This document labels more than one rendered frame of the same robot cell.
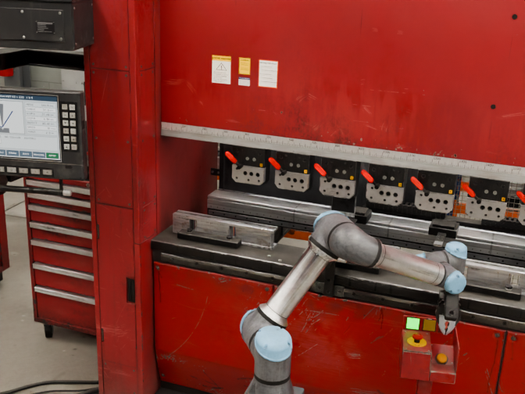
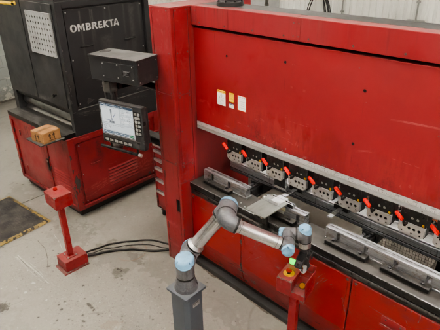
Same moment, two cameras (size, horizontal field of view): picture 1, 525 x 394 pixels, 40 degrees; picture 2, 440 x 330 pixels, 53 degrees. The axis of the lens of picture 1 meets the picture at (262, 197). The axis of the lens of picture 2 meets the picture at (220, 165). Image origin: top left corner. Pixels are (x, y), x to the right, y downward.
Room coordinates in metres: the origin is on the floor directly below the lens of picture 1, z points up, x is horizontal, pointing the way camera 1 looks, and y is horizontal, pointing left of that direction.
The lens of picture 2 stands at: (0.19, -1.19, 2.69)
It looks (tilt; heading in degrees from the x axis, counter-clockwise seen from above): 27 degrees down; 26
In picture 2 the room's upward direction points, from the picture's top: 1 degrees counter-clockwise
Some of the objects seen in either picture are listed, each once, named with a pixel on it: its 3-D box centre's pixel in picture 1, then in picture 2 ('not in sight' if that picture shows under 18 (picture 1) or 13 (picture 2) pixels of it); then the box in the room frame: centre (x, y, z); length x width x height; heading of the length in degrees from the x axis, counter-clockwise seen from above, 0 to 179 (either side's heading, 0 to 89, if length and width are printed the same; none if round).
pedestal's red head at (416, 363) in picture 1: (428, 349); (296, 278); (2.39, -0.64, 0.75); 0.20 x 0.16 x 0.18; 81
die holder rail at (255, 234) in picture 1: (224, 229); (226, 182); (3.10, 0.17, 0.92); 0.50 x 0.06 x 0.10; 70
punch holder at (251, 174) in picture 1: (251, 162); (238, 150); (3.05, 0.05, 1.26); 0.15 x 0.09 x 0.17; 70
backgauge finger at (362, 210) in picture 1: (352, 219); (293, 189); (3.06, -0.41, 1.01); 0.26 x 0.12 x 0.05; 160
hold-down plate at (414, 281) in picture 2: not in sight; (404, 277); (2.51, -1.27, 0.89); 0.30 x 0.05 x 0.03; 70
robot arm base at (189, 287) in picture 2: (271, 385); (185, 280); (2.01, -0.05, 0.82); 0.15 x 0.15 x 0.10
